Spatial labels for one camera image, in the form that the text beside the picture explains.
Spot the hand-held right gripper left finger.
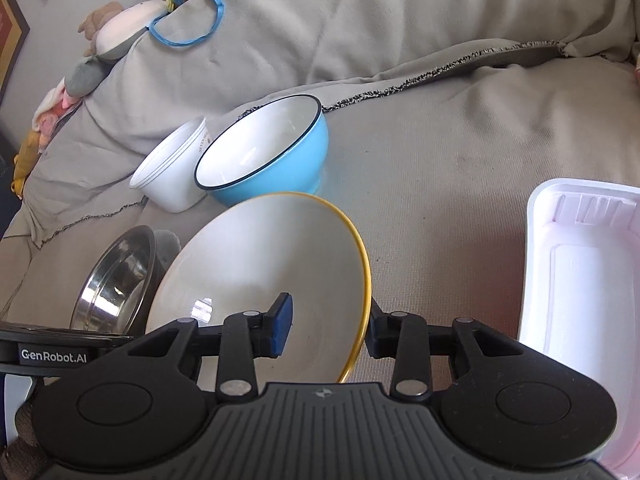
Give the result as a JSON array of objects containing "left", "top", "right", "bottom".
[{"left": 129, "top": 293, "right": 294, "bottom": 397}]

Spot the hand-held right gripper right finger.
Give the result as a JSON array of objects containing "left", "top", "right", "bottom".
[{"left": 364, "top": 304, "right": 522, "bottom": 399}]

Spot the white bowl with yellow rim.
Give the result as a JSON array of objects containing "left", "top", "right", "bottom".
[{"left": 144, "top": 192, "right": 373, "bottom": 385}]

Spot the white foam tray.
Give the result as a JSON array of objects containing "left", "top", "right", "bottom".
[{"left": 516, "top": 178, "right": 640, "bottom": 480}]

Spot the person's left forearm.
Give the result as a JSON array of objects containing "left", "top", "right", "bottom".
[{"left": 0, "top": 404, "right": 53, "bottom": 480}]

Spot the stainless steel bowl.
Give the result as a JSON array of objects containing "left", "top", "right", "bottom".
[{"left": 69, "top": 225, "right": 162, "bottom": 335}]

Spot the blue bowl with dark rim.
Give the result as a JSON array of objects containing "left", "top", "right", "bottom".
[{"left": 193, "top": 94, "right": 330, "bottom": 207}]

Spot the white plastic cup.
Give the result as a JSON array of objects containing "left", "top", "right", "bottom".
[{"left": 129, "top": 115, "right": 215, "bottom": 213}]

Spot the pink and white plush toy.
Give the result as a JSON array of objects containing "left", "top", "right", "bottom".
[{"left": 32, "top": 86, "right": 85, "bottom": 137}]

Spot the grey plush toy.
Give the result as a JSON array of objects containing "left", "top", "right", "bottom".
[{"left": 62, "top": 54, "right": 110, "bottom": 98}]

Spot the blue elastic loop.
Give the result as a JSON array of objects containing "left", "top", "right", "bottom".
[{"left": 147, "top": 0, "right": 227, "bottom": 49}]

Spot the white and brown plush toy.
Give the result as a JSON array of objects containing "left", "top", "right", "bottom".
[{"left": 78, "top": 0, "right": 173, "bottom": 62}]

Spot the framed wall picture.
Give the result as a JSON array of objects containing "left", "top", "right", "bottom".
[{"left": 0, "top": 0, "right": 31, "bottom": 107}]

